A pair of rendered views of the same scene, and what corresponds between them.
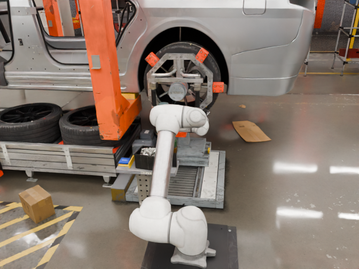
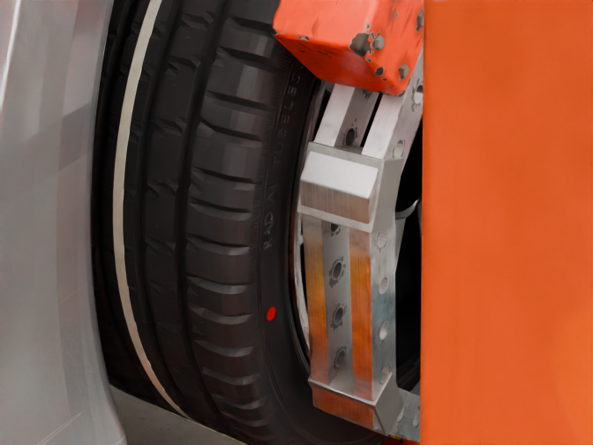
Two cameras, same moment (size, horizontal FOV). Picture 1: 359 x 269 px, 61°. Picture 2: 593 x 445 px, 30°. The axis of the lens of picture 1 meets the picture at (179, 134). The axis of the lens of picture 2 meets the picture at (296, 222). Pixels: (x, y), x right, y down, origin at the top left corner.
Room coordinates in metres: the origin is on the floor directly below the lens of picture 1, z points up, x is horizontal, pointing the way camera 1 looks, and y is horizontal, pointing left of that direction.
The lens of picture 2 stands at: (2.22, 0.90, 1.37)
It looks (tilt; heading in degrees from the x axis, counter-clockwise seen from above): 32 degrees down; 295
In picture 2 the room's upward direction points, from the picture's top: 4 degrees counter-clockwise
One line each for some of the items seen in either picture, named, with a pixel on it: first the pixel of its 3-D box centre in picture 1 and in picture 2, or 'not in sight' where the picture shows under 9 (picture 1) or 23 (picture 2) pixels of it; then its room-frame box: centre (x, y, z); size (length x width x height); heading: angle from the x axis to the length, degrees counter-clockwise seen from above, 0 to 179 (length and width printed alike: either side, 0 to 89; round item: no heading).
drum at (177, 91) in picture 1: (178, 89); not in sight; (2.38, 0.00, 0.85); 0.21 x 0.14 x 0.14; 170
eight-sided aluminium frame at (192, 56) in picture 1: (179, 86); (483, 162); (2.45, -0.02, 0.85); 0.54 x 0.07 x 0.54; 80
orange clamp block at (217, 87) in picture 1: (218, 87); not in sight; (2.40, -0.33, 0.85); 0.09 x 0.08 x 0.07; 80
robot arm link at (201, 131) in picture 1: (200, 127); not in sight; (2.09, -0.16, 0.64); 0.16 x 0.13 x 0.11; 170
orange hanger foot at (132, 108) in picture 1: (124, 101); not in sight; (2.56, 0.48, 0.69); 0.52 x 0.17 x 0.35; 170
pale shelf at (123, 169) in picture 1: (148, 166); not in sight; (1.87, 0.23, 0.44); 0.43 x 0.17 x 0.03; 80
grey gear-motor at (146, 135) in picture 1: (148, 149); not in sight; (2.47, 0.29, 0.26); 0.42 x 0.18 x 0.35; 170
